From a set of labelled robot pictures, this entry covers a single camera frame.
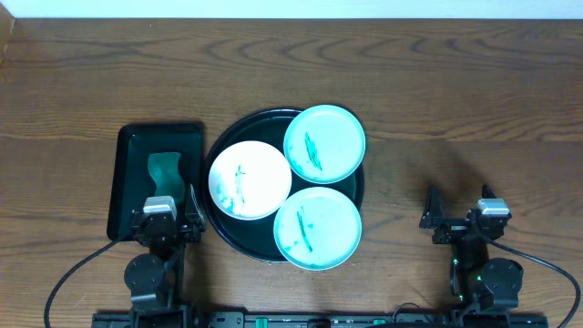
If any green sponge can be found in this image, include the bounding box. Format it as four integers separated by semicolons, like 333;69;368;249
148;152;186;204

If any green plate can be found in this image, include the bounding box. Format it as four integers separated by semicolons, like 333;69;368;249
283;105;366;184
273;187;362;271

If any rectangular black tray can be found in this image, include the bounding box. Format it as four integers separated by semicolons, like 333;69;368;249
107;122;204;241

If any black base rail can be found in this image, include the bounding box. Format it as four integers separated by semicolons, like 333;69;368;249
91;312;548;328

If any round black tray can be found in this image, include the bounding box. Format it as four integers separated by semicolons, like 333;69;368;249
201;107;365;263

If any white plate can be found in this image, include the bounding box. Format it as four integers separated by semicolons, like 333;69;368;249
208;140;292;220

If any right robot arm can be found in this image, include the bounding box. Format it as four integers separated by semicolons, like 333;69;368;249
419;185;524;327

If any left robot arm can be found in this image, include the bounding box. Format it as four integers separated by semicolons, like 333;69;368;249
124;185;208;327

